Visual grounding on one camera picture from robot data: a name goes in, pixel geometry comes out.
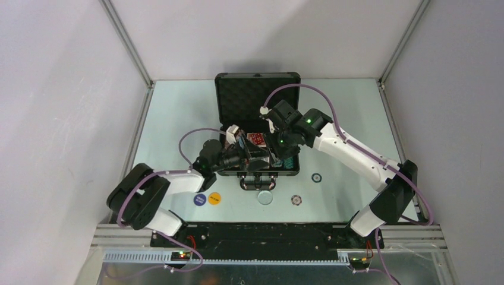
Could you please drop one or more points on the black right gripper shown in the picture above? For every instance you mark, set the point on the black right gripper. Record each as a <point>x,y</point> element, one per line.
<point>277,153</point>

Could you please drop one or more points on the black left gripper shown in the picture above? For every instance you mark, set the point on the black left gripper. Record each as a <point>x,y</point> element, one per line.
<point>250,159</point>

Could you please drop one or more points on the green blue 50 chip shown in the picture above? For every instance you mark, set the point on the green blue 50 chip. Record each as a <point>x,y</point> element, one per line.
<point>316,177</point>

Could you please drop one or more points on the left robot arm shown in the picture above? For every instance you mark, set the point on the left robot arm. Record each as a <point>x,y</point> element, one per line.
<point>137,199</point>

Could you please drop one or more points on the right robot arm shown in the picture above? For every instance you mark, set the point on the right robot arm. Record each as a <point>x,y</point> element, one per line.
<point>392,180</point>

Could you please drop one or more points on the red dice set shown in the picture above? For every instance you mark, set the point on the red dice set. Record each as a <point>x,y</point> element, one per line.
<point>256,139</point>

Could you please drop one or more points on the purple green chip stack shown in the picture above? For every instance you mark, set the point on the purple green chip stack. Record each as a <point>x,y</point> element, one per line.
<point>288,163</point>

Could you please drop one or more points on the yellow big blind button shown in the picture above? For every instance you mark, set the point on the yellow big blind button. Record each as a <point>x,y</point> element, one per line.
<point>214,198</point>

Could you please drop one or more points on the blue small blind button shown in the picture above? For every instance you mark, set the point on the blue small blind button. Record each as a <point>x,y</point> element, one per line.
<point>200,200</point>

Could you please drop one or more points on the black poker case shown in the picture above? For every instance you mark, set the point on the black poker case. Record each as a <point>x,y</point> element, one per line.
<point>239,97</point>

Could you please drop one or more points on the clear dealer button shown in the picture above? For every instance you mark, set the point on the clear dealer button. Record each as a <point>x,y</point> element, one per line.
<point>265,197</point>

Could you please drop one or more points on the brown white poker chip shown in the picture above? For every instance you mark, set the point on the brown white poker chip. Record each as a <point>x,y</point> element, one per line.
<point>296,200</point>

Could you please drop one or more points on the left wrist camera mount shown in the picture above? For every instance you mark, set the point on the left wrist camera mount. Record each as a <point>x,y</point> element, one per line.
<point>233,134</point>

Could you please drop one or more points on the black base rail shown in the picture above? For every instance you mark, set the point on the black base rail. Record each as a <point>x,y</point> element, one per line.
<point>273,241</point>

